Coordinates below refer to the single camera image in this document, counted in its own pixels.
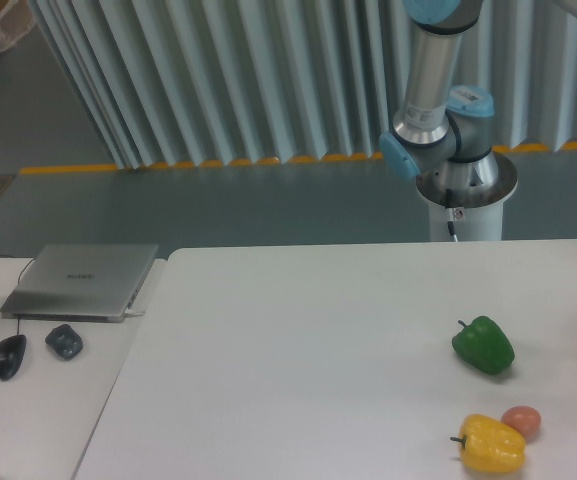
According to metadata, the green bell pepper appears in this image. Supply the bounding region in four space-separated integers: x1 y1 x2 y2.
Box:
451 316 515 376

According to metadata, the black mouse cable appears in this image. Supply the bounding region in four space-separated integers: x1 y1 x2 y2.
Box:
0 254 37 337

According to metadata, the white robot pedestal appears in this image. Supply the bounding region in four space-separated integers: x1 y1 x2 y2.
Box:
416 151 518 242

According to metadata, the silver closed laptop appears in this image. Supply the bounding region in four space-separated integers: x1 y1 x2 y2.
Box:
0 244 158 323

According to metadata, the grey folding partition screen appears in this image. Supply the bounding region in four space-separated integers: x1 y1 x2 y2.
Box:
31 1 577 168

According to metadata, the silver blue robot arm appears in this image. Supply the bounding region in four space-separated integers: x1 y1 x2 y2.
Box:
380 1 577 177

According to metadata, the brown egg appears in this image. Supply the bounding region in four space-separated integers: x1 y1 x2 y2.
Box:
501 405 542 441

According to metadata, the dark grey small device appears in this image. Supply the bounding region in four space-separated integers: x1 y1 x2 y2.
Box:
45 324 84 361

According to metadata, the black computer mouse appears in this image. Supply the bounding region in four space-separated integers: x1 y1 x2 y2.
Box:
0 334 27 381

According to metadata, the yellow bell pepper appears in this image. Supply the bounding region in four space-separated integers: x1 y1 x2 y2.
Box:
450 414 526 474

